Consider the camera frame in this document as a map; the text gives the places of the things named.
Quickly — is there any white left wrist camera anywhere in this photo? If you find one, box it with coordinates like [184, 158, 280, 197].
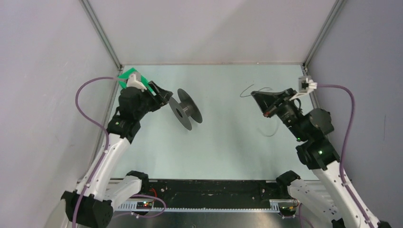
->
[126, 72, 148, 92]

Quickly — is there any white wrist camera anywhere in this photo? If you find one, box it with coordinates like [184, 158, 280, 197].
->
[126, 72, 148, 92]
[290, 76, 318, 100]

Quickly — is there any aluminium frame rail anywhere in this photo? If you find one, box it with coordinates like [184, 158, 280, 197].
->
[79, 0, 123, 71]

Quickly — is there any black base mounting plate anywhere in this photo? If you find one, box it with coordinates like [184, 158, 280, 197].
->
[141, 179, 296, 209]

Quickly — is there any controller circuit board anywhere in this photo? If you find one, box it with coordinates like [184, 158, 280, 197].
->
[278, 206, 297, 219]
[136, 201, 153, 210]

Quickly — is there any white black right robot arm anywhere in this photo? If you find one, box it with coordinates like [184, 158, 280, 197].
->
[251, 88, 390, 228]

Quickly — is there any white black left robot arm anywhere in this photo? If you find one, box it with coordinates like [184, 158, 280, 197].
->
[61, 79, 173, 228]

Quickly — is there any dark grey cable spool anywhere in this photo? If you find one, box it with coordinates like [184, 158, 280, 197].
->
[168, 88, 203, 131]

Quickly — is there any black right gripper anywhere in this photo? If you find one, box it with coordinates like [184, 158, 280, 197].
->
[250, 87, 307, 141]

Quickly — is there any thin black wire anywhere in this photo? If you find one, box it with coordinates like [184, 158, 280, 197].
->
[240, 84, 281, 138]

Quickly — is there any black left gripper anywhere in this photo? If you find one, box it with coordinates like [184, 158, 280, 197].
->
[134, 81, 173, 120]

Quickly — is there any green plastic bin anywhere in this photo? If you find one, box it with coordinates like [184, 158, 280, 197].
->
[118, 68, 154, 95]

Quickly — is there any left controller circuit board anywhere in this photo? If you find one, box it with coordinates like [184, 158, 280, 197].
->
[136, 201, 153, 210]

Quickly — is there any slotted white cable duct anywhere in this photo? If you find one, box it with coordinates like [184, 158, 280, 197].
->
[116, 201, 280, 213]

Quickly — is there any right controller circuit board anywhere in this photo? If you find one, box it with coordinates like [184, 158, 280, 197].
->
[278, 206, 297, 219]

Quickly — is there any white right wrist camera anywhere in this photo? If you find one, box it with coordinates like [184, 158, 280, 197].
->
[290, 76, 318, 100]

